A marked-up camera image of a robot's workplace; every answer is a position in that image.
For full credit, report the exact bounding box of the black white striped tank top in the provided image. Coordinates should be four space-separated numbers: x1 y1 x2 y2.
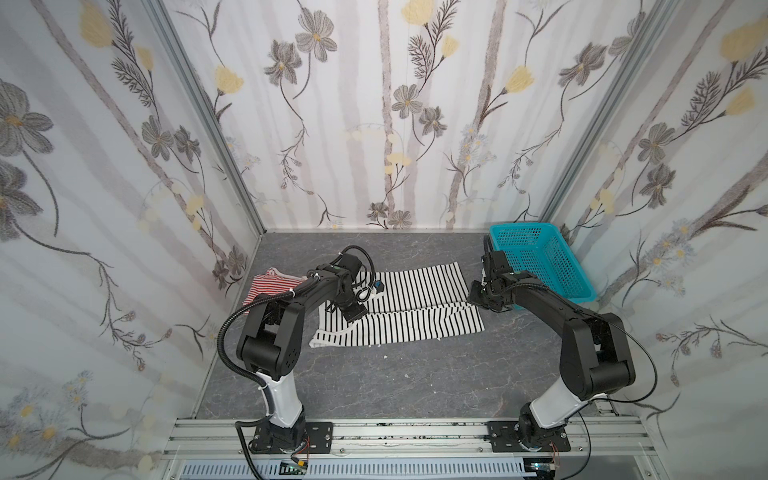
309 262 485 348

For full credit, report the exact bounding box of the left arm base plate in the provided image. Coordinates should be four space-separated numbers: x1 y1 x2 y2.
247 421 334 455

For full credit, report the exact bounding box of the white perforated cable duct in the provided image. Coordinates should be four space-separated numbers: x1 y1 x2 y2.
179 459 538 480

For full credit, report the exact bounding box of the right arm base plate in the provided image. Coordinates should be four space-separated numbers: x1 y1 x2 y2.
486 418 571 453

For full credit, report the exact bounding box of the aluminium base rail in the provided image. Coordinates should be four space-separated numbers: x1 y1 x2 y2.
161 416 657 460

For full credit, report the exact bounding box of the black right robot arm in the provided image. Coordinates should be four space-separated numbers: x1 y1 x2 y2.
468 250 636 451

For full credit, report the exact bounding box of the black corrugated left cable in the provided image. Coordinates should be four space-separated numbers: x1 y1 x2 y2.
216 290 301 480

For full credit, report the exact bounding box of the red white striped tank top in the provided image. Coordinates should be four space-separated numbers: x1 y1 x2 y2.
243 267 307 305

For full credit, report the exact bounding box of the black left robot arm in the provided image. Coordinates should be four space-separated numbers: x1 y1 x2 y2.
231 246 375 452

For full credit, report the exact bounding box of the teal plastic basket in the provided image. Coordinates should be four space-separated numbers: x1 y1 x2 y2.
489 222 597 304

